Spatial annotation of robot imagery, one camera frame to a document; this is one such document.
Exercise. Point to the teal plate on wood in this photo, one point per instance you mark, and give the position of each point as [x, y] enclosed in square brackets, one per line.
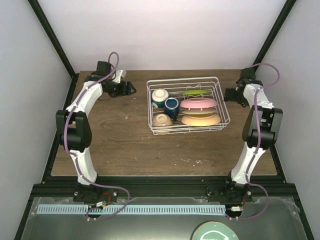
[213, 230]

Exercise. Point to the green plate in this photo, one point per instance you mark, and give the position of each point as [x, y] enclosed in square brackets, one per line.
[195, 92]

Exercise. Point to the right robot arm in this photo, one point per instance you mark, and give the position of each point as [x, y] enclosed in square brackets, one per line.
[261, 128]

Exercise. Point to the tan bottom plate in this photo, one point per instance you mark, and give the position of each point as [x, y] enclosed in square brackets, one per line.
[204, 120]

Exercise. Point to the black left frame post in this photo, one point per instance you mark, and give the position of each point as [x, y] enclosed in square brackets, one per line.
[43, 20]

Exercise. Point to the teal white bowl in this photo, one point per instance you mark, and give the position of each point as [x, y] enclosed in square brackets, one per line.
[159, 97]

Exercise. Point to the black frame post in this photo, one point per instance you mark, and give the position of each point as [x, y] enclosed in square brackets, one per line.
[280, 20]
[43, 20]

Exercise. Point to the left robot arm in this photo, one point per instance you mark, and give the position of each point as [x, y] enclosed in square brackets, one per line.
[72, 124]

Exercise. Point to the white wire dish rack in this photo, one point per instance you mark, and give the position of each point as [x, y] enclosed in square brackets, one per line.
[175, 88]

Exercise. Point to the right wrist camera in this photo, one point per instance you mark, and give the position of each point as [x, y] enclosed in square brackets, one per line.
[247, 75]

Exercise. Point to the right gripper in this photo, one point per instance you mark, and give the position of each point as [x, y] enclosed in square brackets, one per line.
[229, 98]

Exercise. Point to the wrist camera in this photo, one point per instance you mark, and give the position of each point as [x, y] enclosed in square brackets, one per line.
[118, 76]
[247, 75]

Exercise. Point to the beige floral bowl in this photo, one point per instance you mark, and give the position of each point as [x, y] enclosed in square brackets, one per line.
[161, 120]

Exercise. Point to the woven pattern plate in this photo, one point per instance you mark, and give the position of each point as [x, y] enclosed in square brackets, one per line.
[199, 112]

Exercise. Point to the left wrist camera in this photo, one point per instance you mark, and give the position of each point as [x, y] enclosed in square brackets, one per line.
[118, 76]

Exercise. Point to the light blue slotted strip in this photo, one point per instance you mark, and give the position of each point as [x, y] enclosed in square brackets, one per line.
[72, 209]

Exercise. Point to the black right frame post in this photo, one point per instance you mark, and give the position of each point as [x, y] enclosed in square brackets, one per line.
[280, 20]

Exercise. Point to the pink plate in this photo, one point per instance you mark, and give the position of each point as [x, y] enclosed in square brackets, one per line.
[198, 103]

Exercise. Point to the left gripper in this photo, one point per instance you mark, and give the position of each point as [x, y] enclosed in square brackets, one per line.
[126, 92]

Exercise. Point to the dark blue mug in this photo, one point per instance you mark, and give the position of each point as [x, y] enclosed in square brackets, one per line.
[172, 108]

